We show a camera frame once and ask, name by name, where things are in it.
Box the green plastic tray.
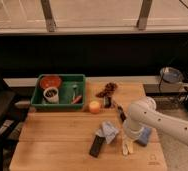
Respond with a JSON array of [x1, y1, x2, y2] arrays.
[[31, 74, 86, 110]]

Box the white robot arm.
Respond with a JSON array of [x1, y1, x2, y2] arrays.
[[123, 97, 188, 146]]

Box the wooden cutting board table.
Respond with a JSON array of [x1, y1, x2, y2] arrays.
[[8, 81, 168, 171]]

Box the orange bowl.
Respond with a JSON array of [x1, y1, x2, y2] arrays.
[[39, 76, 62, 90]]

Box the metal spoon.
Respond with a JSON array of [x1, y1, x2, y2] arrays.
[[72, 84, 78, 100]]

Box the blue sponge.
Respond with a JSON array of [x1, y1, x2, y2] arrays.
[[136, 127, 152, 146]]

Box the blue bowl on shelf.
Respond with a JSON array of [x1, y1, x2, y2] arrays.
[[160, 67, 183, 83]]

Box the red carrot toy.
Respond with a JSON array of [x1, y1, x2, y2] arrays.
[[71, 95, 82, 104]]

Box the black handled knife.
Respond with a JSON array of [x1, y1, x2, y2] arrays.
[[112, 99, 126, 123]]

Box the black rectangular block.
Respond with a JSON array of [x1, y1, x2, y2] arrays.
[[89, 135, 105, 158]]

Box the orange round fruit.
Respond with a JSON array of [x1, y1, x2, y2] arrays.
[[89, 101, 101, 114]]

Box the light blue cloth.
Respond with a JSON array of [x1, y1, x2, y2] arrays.
[[95, 121, 119, 144]]

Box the small dark object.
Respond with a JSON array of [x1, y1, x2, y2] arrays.
[[104, 97, 111, 108]]

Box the white cup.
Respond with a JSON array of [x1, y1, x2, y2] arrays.
[[43, 87, 59, 103]]

